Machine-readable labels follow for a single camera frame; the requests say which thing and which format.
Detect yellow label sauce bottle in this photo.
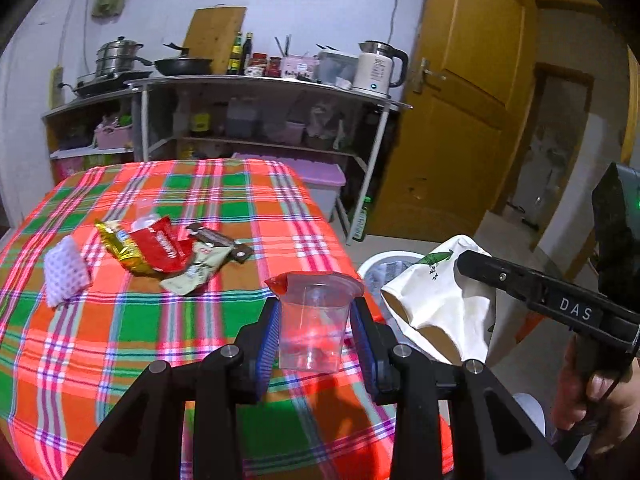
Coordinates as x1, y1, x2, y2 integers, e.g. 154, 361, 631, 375
227, 32, 244, 76

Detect red snack wrapper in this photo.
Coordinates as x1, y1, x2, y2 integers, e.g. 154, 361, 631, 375
131, 215, 194, 275

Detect white foam fruit net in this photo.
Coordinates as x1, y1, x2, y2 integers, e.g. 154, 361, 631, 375
44, 235, 95, 307

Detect beige snack wrapper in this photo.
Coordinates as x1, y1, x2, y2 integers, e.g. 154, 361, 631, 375
160, 242, 236, 295

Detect dark oil jug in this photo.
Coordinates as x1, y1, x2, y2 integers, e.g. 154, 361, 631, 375
225, 97, 259, 139

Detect metal door handle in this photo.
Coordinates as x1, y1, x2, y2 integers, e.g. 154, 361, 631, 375
411, 57, 447, 95

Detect pink plastic bags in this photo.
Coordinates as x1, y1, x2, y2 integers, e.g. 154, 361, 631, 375
306, 102, 341, 139

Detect wooden cutting board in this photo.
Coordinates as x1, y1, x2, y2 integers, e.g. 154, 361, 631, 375
182, 6, 248, 75

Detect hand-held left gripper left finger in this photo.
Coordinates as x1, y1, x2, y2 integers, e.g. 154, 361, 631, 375
64, 296, 284, 480

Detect wooden shelf unit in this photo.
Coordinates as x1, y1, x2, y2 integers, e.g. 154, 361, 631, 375
41, 91, 146, 184

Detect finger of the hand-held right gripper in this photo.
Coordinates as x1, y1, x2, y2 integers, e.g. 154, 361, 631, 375
457, 249, 549, 309

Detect gold snack wrapper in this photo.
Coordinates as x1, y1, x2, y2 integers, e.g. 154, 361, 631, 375
94, 219, 154, 276

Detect white electric kettle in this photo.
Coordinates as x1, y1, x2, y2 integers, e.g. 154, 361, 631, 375
352, 40, 410, 97

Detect pink utensil holder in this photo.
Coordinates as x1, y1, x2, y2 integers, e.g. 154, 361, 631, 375
280, 56, 321, 83

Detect clear plastic cup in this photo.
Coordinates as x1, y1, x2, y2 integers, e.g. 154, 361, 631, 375
265, 271, 366, 374
131, 199, 162, 234

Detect metal kitchen rack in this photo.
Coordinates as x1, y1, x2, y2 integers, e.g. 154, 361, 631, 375
124, 75, 414, 246

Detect plaid tablecloth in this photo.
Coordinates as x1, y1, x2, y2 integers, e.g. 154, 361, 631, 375
0, 158, 456, 480

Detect yellow power strip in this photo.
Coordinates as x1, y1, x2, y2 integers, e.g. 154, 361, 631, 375
48, 66, 65, 110

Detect white trash bin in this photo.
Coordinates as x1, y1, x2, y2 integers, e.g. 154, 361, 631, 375
359, 251, 426, 307

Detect pink plastic basket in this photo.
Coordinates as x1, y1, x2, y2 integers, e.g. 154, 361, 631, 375
94, 122, 134, 151

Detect pale grey cloth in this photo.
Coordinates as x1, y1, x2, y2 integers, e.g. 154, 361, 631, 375
514, 392, 587, 467

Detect pink patterned box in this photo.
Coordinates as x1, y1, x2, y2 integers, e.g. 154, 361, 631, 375
52, 155, 86, 181

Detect brown door frame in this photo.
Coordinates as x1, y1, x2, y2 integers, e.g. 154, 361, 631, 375
495, 0, 609, 241

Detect person's right hand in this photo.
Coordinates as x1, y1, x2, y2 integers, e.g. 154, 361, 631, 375
552, 334, 640, 438

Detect steel steamer pot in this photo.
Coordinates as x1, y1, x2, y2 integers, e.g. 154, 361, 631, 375
95, 36, 154, 79

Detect black induction cooker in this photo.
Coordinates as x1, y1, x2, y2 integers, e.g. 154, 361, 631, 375
75, 71, 154, 99

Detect yellow wooden door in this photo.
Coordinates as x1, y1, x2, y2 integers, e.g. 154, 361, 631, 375
367, 0, 539, 246

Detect green glass bottle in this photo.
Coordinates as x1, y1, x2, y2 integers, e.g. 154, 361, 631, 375
350, 196, 374, 244

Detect brown snack wrapper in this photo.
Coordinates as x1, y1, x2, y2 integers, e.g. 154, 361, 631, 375
186, 223, 252, 265

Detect white paper bag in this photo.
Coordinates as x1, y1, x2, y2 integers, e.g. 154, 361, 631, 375
381, 234, 494, 365

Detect white wall cable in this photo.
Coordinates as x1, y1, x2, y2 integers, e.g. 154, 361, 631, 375
387, 0, 406, 47

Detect purple lid storage box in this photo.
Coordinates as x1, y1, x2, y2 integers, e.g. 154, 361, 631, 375
232, 152, 347, 224

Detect black frying pan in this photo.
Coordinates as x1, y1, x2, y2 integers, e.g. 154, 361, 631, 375
154, 42, 214, 77

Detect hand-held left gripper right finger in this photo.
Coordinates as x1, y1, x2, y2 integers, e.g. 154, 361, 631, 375
350, 297, 576, 480

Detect grey clear container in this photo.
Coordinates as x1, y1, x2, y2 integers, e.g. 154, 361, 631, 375
316, 50, 360, 86

